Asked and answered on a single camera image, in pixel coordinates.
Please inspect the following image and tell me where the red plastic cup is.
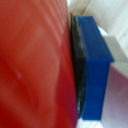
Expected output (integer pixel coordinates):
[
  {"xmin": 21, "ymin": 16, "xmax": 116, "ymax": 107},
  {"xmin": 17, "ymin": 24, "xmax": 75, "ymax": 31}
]
[{"xmin": 0, "ymin": 0, "xmax": 81, "ymax": 128}]

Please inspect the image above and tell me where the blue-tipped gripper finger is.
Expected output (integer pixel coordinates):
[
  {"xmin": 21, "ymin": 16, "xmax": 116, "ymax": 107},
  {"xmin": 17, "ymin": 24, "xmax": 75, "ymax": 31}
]
[{"xmin": 69, "ymin": 13, "xmax": 116, "ymax": 122}]

